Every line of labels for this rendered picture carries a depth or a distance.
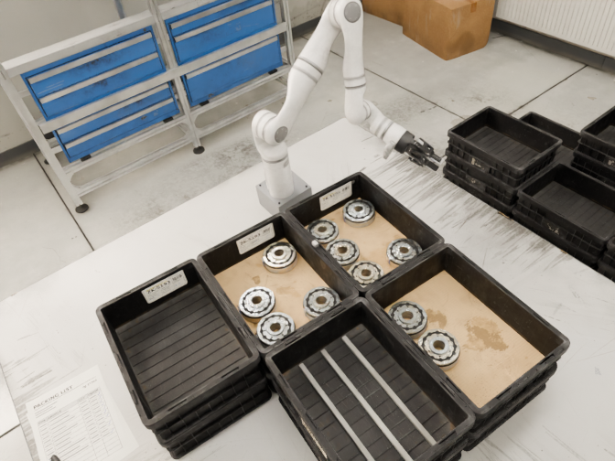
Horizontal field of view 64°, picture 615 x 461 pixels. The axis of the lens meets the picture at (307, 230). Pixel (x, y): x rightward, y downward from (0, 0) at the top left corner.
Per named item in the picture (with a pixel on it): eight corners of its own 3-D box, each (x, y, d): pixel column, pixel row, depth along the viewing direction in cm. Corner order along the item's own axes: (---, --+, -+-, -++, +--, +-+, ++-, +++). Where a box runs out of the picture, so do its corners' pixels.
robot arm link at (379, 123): (389, 134, 172) (379, 143, 165) (353, 109, 174) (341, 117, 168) (398, 117, 167) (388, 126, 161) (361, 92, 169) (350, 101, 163)
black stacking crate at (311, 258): (205, 281, 151) (195, 257, 143) (286, 237, 161) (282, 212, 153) (270, 379, 127) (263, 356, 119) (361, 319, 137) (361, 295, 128)
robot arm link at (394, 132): (385, 161, 168) (371, 151, 169) (404, 137, 170) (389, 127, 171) (390, 150, 159) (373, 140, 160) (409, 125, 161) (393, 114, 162)
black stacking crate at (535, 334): (363, 320, 136) (362, 295, 128) (443, 268, 146) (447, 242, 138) (471, 438, 112) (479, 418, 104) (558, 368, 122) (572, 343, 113)
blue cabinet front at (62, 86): (69, 162, 286) (19, 73, 246) (179, 112, 312) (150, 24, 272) (70, 164, 285) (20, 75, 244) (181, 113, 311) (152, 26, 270)
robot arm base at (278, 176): (264, 190, 181) (255, 155, 168) (282, 176, 184) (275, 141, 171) (280, 202, 176) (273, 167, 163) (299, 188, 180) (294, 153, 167)
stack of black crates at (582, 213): (501, 243, 236) (516, 190, 211) (540, 213, 247) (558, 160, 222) (579, 294, 212) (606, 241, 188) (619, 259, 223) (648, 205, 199)
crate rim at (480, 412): (361, 299, 130) (361, 294, 128) (447, 246, 139) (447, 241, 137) (478, 423, 105) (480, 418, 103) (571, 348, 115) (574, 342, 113)
